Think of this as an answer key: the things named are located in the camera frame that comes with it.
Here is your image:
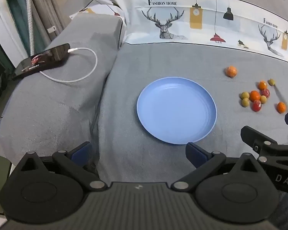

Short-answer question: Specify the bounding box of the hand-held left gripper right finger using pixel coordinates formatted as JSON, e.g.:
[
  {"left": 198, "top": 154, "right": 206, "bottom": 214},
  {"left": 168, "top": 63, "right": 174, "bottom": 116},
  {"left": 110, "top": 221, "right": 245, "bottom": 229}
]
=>
[{"left": 171, "top": 142, "right": 267, "bottom": 192}]

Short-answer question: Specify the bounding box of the orange far from group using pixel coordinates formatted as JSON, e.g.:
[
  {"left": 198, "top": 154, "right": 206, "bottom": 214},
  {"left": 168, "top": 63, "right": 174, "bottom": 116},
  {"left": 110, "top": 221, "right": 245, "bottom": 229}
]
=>
[{"left": 225, "top": 66, "right": 238, "bottom": 78}]

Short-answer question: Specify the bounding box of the grey bed blanket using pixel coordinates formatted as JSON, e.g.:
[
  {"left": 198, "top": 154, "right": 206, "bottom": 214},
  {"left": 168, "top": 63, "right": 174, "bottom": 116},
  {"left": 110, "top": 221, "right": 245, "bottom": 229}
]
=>
[{"left": 96, "top": 42, "right": 288, "bottom": 228}]

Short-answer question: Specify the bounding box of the white charging cable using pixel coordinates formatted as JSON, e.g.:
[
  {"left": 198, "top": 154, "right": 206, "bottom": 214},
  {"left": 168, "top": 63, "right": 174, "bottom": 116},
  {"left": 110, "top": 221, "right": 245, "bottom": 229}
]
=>
[{"left": 40, "top": 47, "right": 98, "bottom": 83}]

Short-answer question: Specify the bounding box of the blue plate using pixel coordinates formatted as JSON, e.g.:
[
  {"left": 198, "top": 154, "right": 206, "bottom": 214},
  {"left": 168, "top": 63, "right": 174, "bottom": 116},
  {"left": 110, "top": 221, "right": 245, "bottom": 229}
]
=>
[{"left": 137, "top": 77, "right": 217, "bottom": 145}]

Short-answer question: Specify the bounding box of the grey curtain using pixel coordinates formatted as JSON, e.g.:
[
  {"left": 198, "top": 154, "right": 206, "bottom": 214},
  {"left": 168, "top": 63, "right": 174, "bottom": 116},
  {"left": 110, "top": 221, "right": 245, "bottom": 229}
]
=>
[{"left": 29, "top": 0, "right": 71, "bottom": 47}]

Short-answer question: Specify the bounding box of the black smartphone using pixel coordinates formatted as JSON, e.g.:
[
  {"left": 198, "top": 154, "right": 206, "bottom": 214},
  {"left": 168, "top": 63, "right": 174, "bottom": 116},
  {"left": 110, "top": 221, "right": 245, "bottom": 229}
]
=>
[{"left": 12, "top": 43, "right": 71, "bottom": 81}]

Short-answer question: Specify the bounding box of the grey pillow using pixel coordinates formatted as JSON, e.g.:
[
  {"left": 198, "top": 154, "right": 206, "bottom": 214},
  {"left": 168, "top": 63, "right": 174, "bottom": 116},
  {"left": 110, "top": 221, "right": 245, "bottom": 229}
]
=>
[{"left": 0, "top": 13, "right": 127, "bottom": 173}]

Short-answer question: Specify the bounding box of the teal curtain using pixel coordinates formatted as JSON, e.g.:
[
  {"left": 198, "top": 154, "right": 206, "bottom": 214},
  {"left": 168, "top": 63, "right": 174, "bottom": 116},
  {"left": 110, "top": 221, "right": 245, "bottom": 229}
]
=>
[{"left": 2, "top": 0, "right": 30, "bottom": 55}]

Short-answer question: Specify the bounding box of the deer print bed sheet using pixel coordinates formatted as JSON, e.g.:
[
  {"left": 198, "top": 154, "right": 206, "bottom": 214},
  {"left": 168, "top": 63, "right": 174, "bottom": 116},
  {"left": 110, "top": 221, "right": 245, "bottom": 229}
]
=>
[{"left": 69, "top": 0, "right": 288, "bottom": 66}]

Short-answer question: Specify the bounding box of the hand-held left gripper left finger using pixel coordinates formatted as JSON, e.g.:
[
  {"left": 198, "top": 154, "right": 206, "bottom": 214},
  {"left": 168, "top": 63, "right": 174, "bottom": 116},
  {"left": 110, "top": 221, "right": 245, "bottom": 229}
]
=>
[{"left": 13, "top": 141, "right": 108, "bottom": 192}]

